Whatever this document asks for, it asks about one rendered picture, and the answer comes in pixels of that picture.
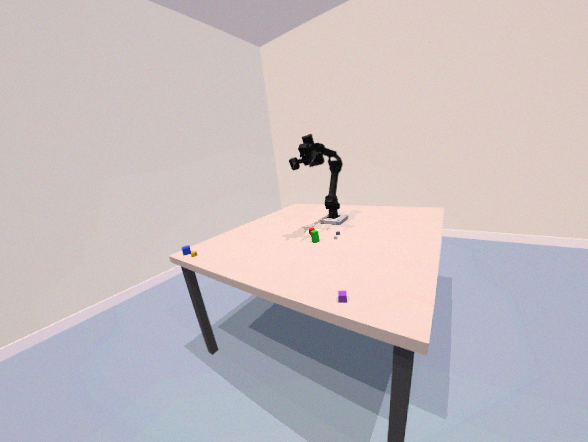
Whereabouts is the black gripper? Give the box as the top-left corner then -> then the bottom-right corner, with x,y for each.
289,152 -> 325,170

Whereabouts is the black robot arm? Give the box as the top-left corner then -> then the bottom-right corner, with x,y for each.
298,134 -> 343,219

